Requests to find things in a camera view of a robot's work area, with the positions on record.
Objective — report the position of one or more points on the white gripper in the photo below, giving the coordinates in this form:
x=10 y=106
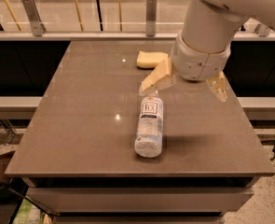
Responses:
x=199 y=63

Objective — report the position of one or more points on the blue plastic water bottle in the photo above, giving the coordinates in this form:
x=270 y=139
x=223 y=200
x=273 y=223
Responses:
x=148 y=142

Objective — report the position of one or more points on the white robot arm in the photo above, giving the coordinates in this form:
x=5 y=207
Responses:
x=202 y=47

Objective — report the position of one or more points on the yellow sponge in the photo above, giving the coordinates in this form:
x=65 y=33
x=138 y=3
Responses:
x=148 y=60

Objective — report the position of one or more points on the grey table drawer base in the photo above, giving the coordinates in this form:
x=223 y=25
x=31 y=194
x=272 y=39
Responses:
x=158 y=202

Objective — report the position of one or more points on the grey metal railing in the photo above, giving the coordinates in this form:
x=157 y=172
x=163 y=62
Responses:
x=63 y=19

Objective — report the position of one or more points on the green white package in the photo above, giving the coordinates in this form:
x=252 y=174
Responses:
x=28 y=214

